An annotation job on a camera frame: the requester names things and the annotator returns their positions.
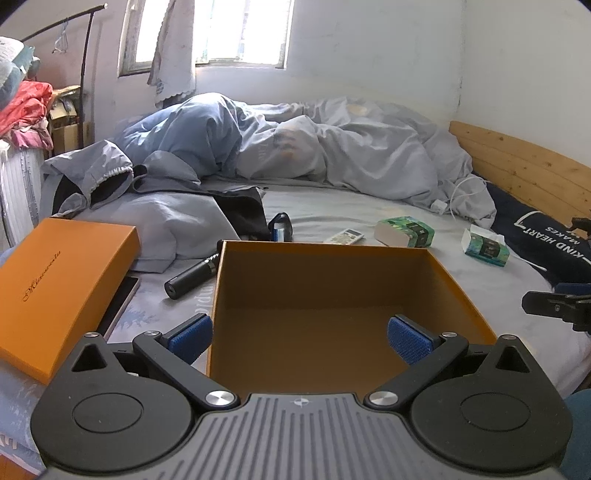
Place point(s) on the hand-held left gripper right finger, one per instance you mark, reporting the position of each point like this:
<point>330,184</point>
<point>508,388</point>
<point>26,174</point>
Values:
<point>408,339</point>

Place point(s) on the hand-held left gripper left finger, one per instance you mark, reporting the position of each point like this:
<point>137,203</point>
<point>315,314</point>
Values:
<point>189,339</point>

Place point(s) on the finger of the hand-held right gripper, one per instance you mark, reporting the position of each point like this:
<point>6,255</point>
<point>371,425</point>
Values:
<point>554,307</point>
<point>575,289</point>

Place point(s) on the orange cardboard box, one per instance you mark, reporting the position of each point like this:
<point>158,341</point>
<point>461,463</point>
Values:
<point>323,286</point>

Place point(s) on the navy printed pillow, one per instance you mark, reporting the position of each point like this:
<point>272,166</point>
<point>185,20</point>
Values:
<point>521,226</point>

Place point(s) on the small opened green tissue pack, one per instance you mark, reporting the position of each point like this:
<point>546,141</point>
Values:
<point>485,248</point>

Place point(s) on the large green tissue pack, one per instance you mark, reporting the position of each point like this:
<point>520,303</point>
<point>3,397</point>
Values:
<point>401,232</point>

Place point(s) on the white remote control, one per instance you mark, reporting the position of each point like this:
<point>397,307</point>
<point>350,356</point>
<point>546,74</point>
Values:
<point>344,237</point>

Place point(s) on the teal blue cloth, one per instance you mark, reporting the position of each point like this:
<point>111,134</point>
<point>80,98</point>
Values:
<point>579,434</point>

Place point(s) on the white charger plug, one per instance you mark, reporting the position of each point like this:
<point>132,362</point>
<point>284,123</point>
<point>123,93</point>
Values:
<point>442,206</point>

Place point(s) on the orange box lid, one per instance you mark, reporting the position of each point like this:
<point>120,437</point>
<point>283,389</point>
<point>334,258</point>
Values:
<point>60,286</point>

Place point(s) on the wooden headboard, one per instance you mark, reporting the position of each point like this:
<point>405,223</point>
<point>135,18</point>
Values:
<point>521,157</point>

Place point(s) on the black cloth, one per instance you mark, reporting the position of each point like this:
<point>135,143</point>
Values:
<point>244,207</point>

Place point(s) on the black and blue small device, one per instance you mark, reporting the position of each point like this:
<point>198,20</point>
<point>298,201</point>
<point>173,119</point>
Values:
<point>280,227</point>

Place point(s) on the grey blue duvet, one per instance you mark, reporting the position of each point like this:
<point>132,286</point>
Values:
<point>360,147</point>

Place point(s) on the grey jacket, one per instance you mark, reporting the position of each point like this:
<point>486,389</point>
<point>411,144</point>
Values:
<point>92,161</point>

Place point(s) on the white radiator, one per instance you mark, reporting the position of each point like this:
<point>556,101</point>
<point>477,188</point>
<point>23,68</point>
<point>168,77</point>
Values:
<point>18,194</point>

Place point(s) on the brown cardboard box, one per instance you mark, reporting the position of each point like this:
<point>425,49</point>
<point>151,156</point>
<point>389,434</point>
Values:
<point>67,124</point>

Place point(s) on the pink cloth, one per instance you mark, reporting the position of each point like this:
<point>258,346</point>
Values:
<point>34,137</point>

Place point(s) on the white curtain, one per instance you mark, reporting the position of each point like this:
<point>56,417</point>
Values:
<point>173,64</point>

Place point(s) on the red blanket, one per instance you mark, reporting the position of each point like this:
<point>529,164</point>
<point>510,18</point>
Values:
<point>23,104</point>

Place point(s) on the black clothes rack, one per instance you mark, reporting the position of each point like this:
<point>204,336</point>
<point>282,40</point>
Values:
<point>85,55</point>

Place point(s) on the window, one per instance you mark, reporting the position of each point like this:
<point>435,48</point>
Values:
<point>221,32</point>

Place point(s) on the black clamp mount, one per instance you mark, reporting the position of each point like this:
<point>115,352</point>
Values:
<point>581,227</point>

